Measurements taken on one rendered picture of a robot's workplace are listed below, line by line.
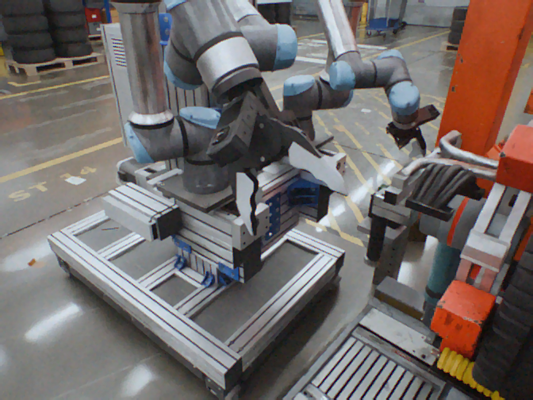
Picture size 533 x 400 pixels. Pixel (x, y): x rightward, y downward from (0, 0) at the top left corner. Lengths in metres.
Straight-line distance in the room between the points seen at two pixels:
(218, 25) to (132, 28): 0.47
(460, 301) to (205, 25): 0.60
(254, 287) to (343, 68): 1.01
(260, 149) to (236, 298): 1.21
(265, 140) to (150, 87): 0.57
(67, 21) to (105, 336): 6.62
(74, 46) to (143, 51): 6.99
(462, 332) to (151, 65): 0.86
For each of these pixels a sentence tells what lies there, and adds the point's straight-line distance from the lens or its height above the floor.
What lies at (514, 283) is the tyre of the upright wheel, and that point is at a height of 0.95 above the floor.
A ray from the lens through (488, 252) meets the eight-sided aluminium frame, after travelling 0.76.
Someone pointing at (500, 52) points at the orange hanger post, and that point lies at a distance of 1.38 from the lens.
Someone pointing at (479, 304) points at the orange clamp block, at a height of 0.88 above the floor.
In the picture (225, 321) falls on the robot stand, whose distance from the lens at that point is 1.57.
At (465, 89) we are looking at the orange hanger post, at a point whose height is 1.06.
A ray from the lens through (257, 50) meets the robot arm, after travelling 0.65.
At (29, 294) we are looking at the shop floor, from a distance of 2.29.
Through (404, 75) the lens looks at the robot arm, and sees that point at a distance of 1.13.
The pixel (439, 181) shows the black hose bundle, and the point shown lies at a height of 1.02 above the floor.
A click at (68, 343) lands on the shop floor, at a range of 1.96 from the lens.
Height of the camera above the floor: 1.37
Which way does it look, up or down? 31 degrees down
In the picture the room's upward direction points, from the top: straight up
